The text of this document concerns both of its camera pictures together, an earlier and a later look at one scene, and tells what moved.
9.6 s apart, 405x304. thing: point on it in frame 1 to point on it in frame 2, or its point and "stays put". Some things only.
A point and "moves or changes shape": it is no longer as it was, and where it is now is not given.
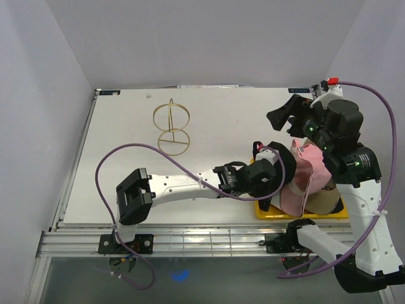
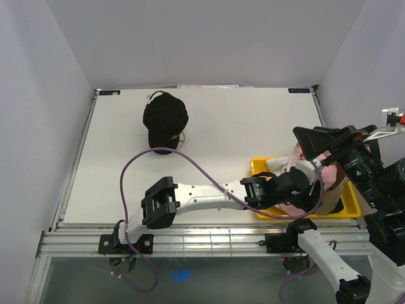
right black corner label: (299, 90) stays put
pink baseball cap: (311, 175) moves or changes shape
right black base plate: (283, 243) stays put
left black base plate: (142, 244) stays put
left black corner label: (109, 92) stays put
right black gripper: (278, 117) to (340, 141)
